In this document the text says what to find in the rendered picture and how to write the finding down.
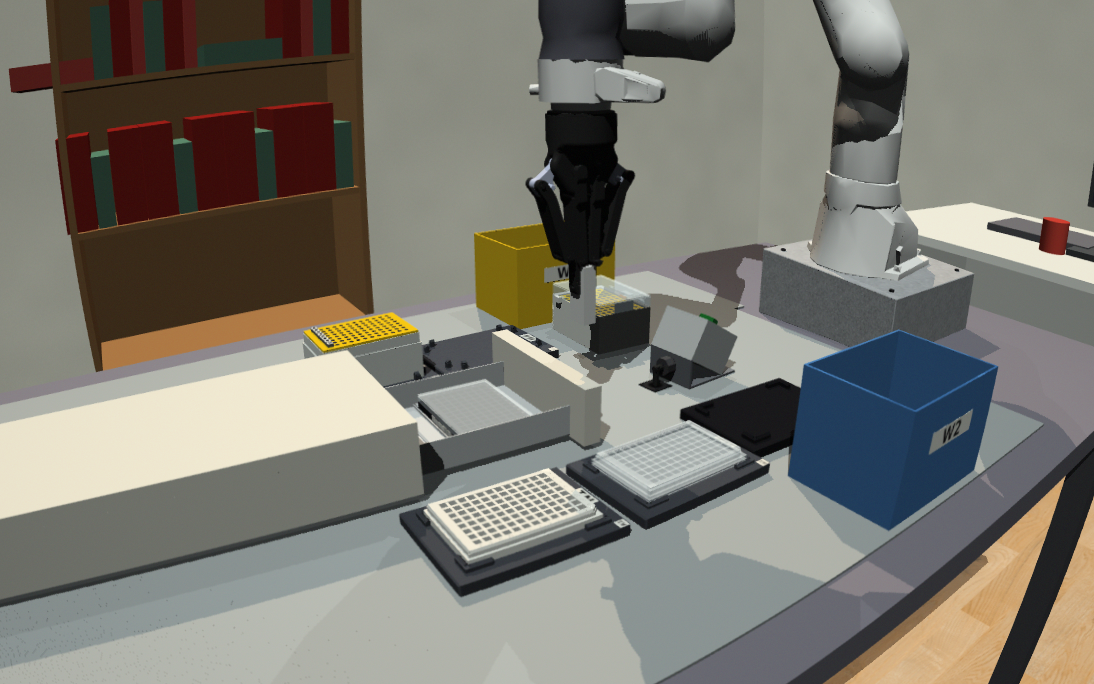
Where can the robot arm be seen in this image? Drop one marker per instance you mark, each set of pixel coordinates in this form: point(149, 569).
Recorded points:
point(861, 227)

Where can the yellow open-top bin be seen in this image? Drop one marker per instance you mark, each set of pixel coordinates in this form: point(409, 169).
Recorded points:
point(514, 275)

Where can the blue open-top bin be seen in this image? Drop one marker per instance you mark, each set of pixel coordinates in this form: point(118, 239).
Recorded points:
point(874, 456)

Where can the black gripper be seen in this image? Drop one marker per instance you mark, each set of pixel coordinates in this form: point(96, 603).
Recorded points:
point(580, 167)

